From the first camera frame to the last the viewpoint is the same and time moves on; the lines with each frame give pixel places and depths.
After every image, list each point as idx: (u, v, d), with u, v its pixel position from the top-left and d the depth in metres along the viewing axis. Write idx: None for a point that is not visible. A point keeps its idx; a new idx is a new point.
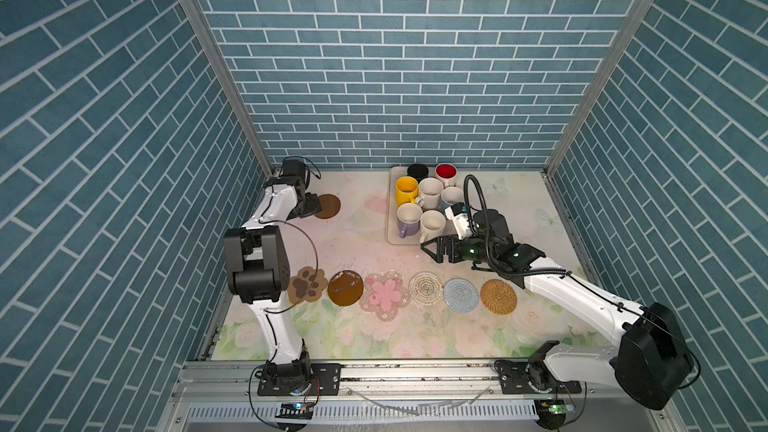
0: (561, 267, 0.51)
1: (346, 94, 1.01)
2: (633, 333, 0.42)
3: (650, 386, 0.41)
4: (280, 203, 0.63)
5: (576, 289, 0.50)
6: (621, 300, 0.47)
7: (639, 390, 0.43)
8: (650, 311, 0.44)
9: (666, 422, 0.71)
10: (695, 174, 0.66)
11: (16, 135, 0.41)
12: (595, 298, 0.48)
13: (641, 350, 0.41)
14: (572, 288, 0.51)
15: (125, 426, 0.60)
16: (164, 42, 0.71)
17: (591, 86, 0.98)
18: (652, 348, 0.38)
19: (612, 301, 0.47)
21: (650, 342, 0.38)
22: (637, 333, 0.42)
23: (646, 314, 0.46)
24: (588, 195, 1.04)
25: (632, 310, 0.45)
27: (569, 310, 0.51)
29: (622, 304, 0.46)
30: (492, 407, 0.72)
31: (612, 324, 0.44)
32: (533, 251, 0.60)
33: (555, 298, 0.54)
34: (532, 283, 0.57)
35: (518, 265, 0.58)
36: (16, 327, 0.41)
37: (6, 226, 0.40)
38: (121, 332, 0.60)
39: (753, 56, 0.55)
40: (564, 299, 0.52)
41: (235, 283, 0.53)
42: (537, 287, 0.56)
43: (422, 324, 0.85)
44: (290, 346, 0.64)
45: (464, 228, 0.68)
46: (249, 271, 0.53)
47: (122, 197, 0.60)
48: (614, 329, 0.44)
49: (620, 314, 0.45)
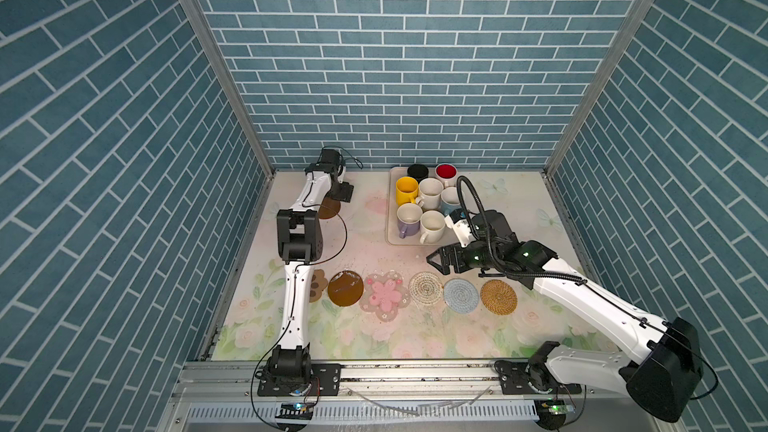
0: (577, 274, 0.51)
1: (346, 94, 1.01)
2: (657, 353, 0.40)
3: (667, 403, 0.40)
4: (317, 189, 0.79)
5: (594, 299, 0.47)
6: (644, 315, 0.44)
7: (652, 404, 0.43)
8: (671, 326, 0.42)
9: (666, 422, 0.71)
10: (695, 174, 0.66)
11: (16, 135, 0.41)
12: (618, 312, 0.45)
13: (667, 370, 0.39)
14: (590, 298, 0.48)
15: (125, 427, 0.60)
16: (164, 42, 0.71)
17: (591, 86, 0.98)
18: (676, 368, 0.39)
19: (636, 315, 0.44)
21: (673, 363, 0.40)
22: (661, 353, 0.40)
23: (667, 329, 0.44)
24: (588, 195, 1.04)
25: (655, 327, 0.43)
27: (585, 318, 0.49)
29: (646, 320, 0.44)
30: (492, 407, 0.72)
31: (635, 340, 0.42)
32: (543, 252, 0.56)
33: (565, 300, 0.51)
34: (544, 286, 0.53)
35: (526, 264, 0.54)
36: (16, 328, 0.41)
37: (6, 227, 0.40)
38: (121, 333, 0.60)
39: (753, 57, 0.55)
40: (580, 307, 0.49)
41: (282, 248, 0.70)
42: (551, 291, 0.52)
43: (422, 324, 0.85)
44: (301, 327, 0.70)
45: (466, 234, 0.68)
46: (292, 241, 0.71)
47: (122, 197, 0.60)
48: (637, 346, 0.42)
49: (644, 330, 0.43)
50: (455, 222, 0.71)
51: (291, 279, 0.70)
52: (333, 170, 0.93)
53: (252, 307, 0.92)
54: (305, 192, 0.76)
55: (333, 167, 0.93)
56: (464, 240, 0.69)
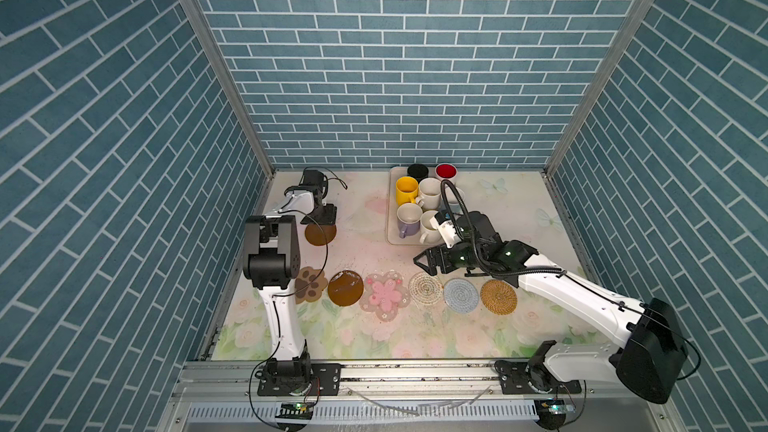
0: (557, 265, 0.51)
1: (346, 94, 1.01)
2: (637, 334, 0.41)
3: (654, 382, 0.41)
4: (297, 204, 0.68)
5: (575, 289, 0.49)
6: (622, 300, 0.46)
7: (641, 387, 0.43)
8: (649, 308, 0.43)
9: (666, 422, 0.71)
10: (695, 174, 0.66)
11: (15, 134, 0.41)
12: (597, 299, 0.47)
13: (648, 351, 0.40)
14: (571, 288, 0.49)
15: (125, 426, 0.60)
16: (164, 42, 0.71)
17: (591, 86, 0.98)
18: (656, 347, 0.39)
19: (615, 301, 0.46)
21: (654, 342, 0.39)
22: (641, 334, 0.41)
23: (646, 312, 0.46)
24: (588, 196, 1.04)
25: (634, 309, 0.44)
27: (568, 310, 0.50)
29: (625, 304, 0.45)
30: (492, 407, 0.72)
31: (616, 325, 0.43)
32: (525, 249, 0.58)
33: (548, 294, 0.53)
34: (528, 282, 0.55)
35: (510, 264, 0.56)
36: (16, 328, 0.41)
37: (6, 227, 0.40)
38: (121, 332, 0.60)
39: (753, 56, 0.55)
40: (563, 298, 0.50)
41: (249, 267, 0.56)
42: (534, 285, 0.54)
43: (422, 324, 0.85)
44: (292, 342, 0.65)
45: (451, 236, 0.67)
46: (262, 257, 0.57)
47: (122, 197, 0.60)
48: (618, 330, 0.43)
49: (623, 314, 0.44)
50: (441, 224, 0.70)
51: (268, 303, 0.60)
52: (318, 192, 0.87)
53: (252, 307, 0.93)
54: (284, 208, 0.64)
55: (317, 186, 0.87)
56: (449, 241, 0.70)
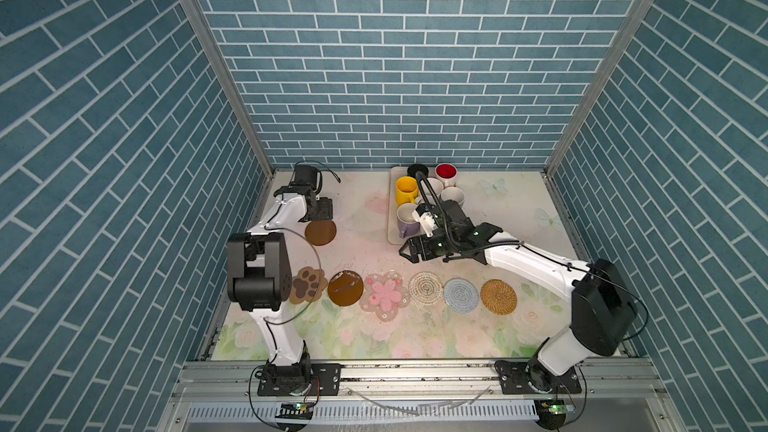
0: (516, 237, 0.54)
1: (346, 94, 1.01)
2: (582, 289, 0.45)
3: (602, 335, 0.45)
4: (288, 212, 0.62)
5: (532, 256, 0.53)
6: (570, 261, 0.50)
7: (593, 339, 0.46)
8: (596, 266, 0.47)
9: (667, 422, 0.71)
10: (695, 174, 0.66)
11: (16, 134, 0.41)
12: (549, 262, 0.51)
13: (590, 303, 0.45)
14: (529, 256, 0.54)
15: (125, 426, 0.60)
16: (164, 41, 0.71)
17: (591, 86, 0.98)
18: (599, 300, 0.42)
19: (563, 262, 0.50)
21: (597, 296, 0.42)
22: (586, 289, 0.45)
23: (593, 270, 0.50)
24: (588, 196, 1.04)
25: (580, 268, 0.48)
27: (527, 277, 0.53)
29: (571, 264, 0.49)
30: (492, 407, 0.72)
31: (564, 284, 0.47)
32: (491, 229, 0.62)
33: (511, 264, 0.57)
34: (494, 256, 0.59)
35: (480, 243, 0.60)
36: (16, 328, 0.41)
37: (6, 227, 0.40)
38: (121, 332, 0.60)
39: (753, 56, 0.55)
40: (523, 267, 0.54)
41: (233, 291, 0.51)
42: (498, 259, 0.59)
43: (422, 324, 0.85)
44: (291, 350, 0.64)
45: (430, 225, 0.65)
46: (248, 279, 0.52)
47: (122, 197, 0.60)
48: (566, 289, 0.45)
49: (570, 273, 0.48)
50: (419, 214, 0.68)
51: (260, 323, 0.56)
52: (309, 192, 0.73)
53: None
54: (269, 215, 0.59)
55: (309, 186, 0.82)
56: (428, 230, 0.75)
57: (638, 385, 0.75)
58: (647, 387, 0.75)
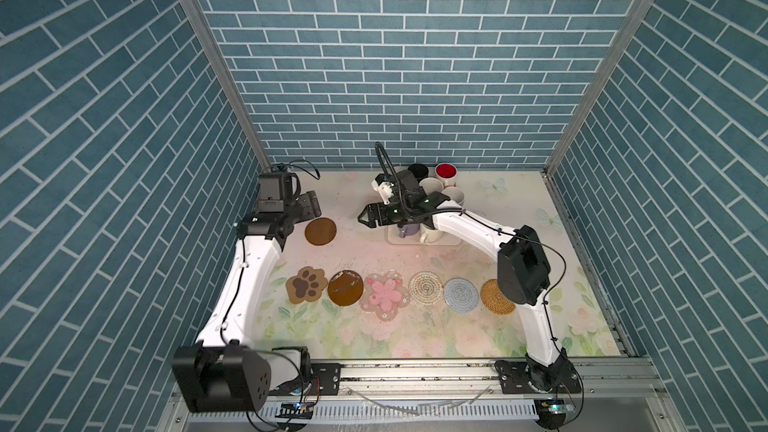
0: (460, 207, 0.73)
1: (346, 94, 1.01)
2: (507, 250, 0.54)
3: (520, 286, 0.55)
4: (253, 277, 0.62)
5: (470, 223, 0.61)
6: (498, 227, 0.59)
7: (511, 288, 0.55)
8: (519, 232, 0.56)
9: (666, 422, 0.71)
10: (695, 174, 0.66)
11: (15, 134, 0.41)
12: (484, 228, 0.59)
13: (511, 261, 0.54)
14: (468, 223, 0.61)
15: (125, 426, 0.60)
16: (164, 41, 0.71)
17: (591, 86, 0.98)
18: (517, 259, 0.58)
19: (494, 228, 0.59)
21: (517, 256, 0.60)
22: (510, 249, 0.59)
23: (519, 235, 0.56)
24: (588, 195, 1.04)
25: (506, 233, 0.57)
27: (467, 240, 0.63)
29: (500, 230, 0.58)
30: (492, 407, 0.72)
31: (492, 244, 0.56)
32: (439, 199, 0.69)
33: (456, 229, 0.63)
34: (440, 222, 0.66)
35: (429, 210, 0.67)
36: (16, 328, 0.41)
37: (6, 227, 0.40)
38: (122, 332, 0.60)
39: (753, 56, 0.55)
40: (464, 231, 0.62)
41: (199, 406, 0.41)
42: (444, 224, 0.66)
43: (422, 324, 0.85)
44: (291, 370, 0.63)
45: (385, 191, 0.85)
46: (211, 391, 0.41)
47: (122, 197, 0.60)
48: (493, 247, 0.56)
49: (498, 236, 0.57)
50: (379, 184, 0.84)
51: None
52: (281, 221, 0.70)
53: None
54: (227, 299, 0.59)
55: (281, 216, 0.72)
56: (385, 197, 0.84)
57: (638, 385, 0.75)
58: (647, 387, 0.75)
